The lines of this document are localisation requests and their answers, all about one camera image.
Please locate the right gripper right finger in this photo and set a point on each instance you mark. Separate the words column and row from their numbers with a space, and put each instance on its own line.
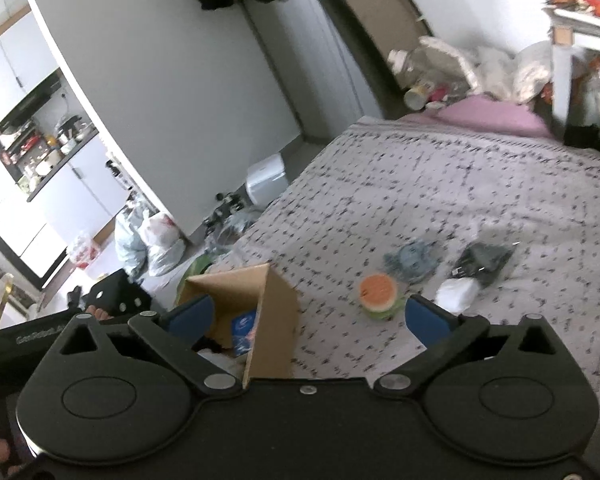
column 428, row 322

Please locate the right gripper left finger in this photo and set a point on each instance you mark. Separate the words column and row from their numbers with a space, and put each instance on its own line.
column 190, row 321

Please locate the watermelon slice plush toy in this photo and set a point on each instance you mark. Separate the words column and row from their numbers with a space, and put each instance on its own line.
column 380, row 296

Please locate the blue octopus plush toy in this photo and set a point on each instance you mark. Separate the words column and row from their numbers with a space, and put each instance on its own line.
column 413, row 262

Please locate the dark item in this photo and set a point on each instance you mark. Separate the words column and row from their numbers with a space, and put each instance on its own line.
column 481, row 262

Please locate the white folded cloth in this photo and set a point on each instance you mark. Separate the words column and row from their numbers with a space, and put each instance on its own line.
column 456, row 295

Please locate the brown cardboard box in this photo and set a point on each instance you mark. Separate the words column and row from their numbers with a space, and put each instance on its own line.
column 273, row 302

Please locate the white plastic bag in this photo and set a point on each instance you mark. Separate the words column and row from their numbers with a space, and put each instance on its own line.
column 165, row 246

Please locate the grey patterned bed cover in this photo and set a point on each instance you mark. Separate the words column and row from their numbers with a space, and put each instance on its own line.
column 382, row 185

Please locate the pink pillow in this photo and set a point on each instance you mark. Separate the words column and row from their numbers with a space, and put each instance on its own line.
column 482, row 114

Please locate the clear plastic bottle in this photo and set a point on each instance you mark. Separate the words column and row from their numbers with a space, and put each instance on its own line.
column 411, row 66

